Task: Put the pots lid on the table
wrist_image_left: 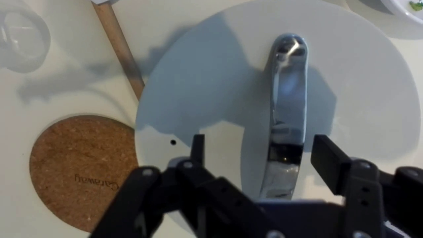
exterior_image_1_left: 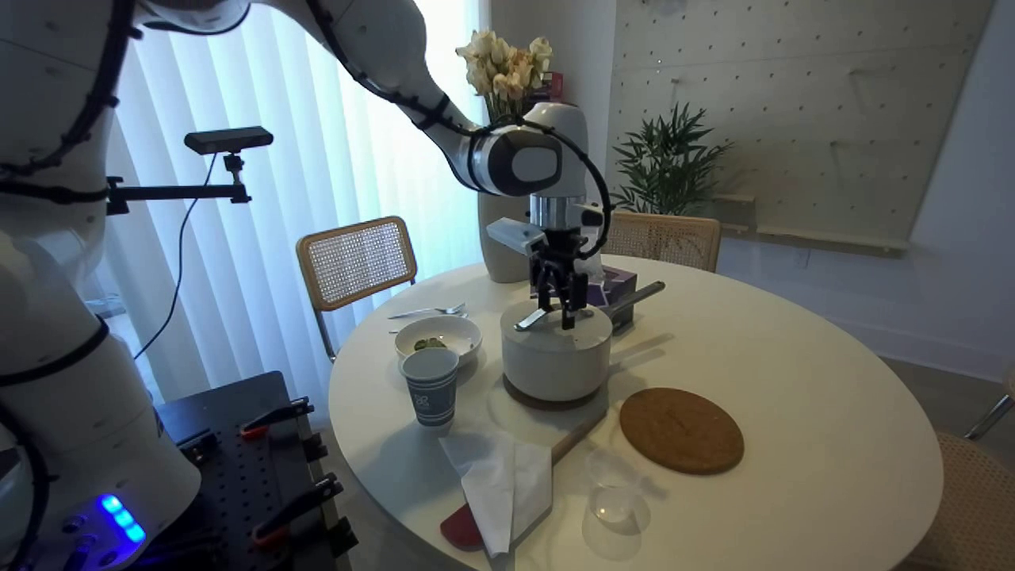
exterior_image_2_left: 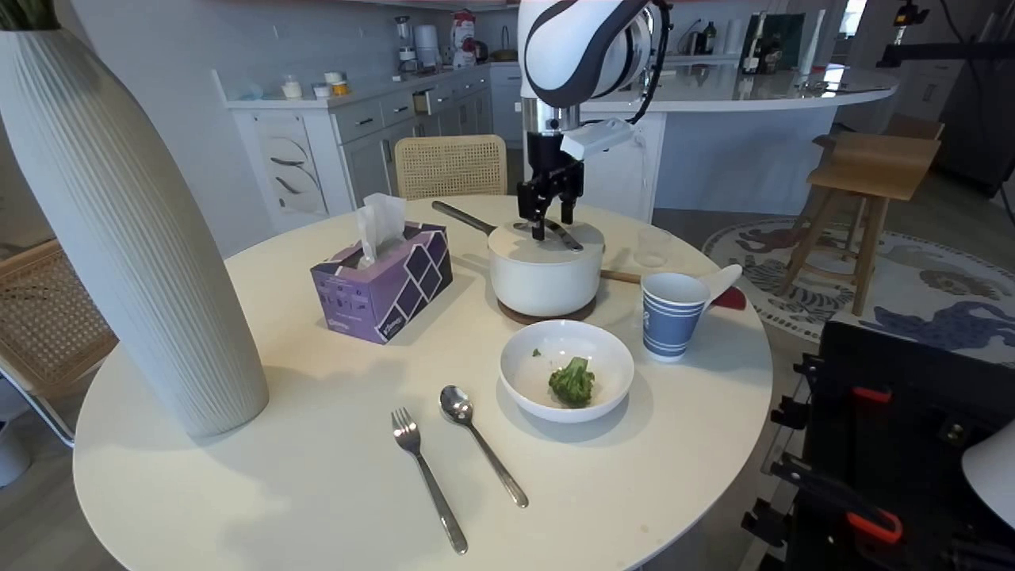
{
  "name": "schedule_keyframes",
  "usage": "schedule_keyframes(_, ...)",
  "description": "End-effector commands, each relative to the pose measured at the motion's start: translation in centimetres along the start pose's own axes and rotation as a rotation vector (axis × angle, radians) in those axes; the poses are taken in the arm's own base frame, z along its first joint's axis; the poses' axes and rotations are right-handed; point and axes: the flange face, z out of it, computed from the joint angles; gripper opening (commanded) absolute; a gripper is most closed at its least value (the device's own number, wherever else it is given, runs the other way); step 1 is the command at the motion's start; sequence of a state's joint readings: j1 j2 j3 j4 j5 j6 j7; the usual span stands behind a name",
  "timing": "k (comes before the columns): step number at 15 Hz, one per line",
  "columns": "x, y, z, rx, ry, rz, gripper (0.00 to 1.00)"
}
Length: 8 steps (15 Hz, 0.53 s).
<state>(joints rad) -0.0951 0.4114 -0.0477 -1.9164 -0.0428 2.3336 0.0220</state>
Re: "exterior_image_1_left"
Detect silver spoon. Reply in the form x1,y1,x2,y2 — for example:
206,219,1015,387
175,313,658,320
405,303,471,324

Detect thin black camera cable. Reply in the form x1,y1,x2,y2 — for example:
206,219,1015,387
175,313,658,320
131,157,223,361

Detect cutting board red handle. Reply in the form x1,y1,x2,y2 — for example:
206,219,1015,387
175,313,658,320
437,358,616,555

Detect purple tissue box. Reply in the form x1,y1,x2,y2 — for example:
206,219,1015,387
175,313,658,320
585,264,643,337

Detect clear drinking glass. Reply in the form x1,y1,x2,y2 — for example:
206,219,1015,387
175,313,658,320
579,465,652,539

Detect round cork trivet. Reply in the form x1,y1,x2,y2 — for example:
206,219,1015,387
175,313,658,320
498,376,616,412
616,385,750,478

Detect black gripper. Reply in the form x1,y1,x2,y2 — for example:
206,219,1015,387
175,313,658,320
530,222,596,330

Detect beige pegboard panel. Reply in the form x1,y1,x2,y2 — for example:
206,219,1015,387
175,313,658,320
606,0,999,249

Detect white paper napkin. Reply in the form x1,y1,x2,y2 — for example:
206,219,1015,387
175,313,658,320
437,424,558,562

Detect green potted plant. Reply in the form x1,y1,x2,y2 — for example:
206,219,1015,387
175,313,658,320
609,103,733,219

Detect blue striped paper cup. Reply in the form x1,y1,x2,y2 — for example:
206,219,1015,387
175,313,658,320
399,345,463,433

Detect black clamp orange handle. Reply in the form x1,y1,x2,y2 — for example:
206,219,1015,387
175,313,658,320
234,394,317,446
252,472,346,553

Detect black robot cart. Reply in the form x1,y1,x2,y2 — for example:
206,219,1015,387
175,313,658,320
125,368,362,571

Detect white vertical curtain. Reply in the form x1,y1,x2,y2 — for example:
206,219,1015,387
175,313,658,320
104,0,495,424

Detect white pot lid grey handle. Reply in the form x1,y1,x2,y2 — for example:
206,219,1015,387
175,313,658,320
498,300,616,358

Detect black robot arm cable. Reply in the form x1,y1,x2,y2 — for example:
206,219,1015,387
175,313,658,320
305,0,616,264

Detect white bowl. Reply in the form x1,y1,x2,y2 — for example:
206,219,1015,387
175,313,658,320
390,313,485,376

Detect white pot long handle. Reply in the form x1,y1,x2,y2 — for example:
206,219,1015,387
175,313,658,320
498,275,669,405

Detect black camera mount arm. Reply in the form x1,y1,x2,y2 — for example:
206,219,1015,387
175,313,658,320
100,152,253,219

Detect black stereo camera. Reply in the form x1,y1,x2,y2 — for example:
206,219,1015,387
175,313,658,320
182,123,275,159

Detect flower bouquet green stems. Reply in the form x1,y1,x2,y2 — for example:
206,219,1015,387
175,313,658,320
453,29,569,128

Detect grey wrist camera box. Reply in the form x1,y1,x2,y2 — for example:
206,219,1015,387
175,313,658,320
485,217,565,264

